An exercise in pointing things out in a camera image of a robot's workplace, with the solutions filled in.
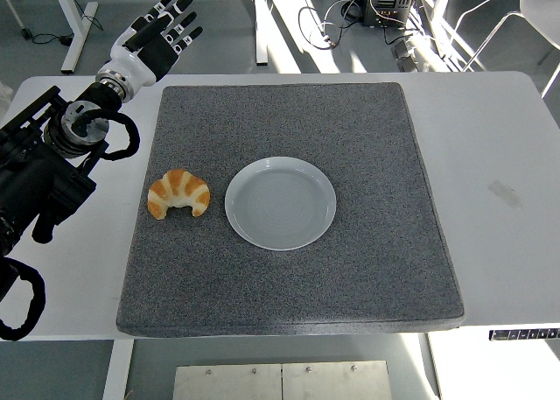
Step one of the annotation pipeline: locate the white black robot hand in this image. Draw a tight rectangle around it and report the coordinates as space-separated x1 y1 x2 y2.
97 0 205 88

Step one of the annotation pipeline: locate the golden croissant bread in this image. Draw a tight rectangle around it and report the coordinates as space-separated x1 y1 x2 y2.
147 168 212 221

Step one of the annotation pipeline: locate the pale grey round plate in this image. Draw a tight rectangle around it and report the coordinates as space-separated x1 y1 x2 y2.
224 156 338 252

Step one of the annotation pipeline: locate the grey metal plate with screws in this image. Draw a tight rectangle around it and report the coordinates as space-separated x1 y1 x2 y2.
171 360 394 400

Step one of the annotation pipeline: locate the white desk leg with foot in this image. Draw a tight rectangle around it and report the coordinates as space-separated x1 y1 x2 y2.
47 0 100 75
242 0 270 67

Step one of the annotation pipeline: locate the black computer tower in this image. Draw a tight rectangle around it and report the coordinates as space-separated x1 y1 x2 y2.
356 0 420 28

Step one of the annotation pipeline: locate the grey speckled mat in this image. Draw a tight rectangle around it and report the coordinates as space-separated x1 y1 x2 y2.
115 82 466 338

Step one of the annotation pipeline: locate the grey floor power strip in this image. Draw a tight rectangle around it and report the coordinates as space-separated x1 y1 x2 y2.
392 39 420 73

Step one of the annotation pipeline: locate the white table leg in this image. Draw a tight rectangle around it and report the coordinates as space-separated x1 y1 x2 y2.
101 339 136 400
418 333 444 400

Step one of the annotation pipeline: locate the clear tape strip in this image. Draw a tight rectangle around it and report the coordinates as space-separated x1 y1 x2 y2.
487 179 523 211

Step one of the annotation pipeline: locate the white chair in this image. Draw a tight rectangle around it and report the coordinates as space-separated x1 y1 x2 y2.
454 0 560 99

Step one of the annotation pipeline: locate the black table control panel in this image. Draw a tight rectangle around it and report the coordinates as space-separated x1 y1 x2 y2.
488 327 560 342

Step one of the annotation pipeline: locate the thin black floor cable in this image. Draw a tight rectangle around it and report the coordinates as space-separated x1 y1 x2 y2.
31 31 74 47

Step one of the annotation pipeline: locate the black looped floor cable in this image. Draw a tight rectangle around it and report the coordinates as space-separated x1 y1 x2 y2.
298 0 365 51

